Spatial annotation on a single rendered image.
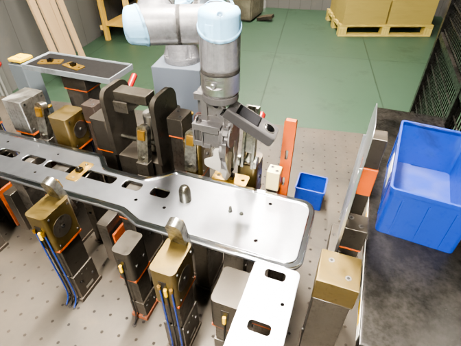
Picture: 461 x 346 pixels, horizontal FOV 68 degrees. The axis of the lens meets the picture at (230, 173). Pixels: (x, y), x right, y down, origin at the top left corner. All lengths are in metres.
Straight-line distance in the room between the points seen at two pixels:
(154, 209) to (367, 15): 5.18
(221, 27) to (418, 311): 0.61
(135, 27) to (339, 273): 0.61
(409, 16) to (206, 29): 5.50
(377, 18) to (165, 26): 5.26
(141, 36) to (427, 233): 0.71
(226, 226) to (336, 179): 0.76
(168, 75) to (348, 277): 1.03
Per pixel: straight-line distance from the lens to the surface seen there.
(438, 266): 0.84
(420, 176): 1.05
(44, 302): 1.20
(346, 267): 0.72
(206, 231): 0.83
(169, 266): 0.72
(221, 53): 0.62
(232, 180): 0.79
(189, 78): 1.40
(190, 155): 1.00
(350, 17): 5.69
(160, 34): 0.72
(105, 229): 1.08
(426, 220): 0.82
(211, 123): 0.70
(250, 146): 0.91
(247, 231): 0.83
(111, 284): 1.15
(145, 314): 1.05
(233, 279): 0.77
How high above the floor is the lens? 1.62
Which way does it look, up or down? 39 degrees down
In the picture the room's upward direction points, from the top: straight up
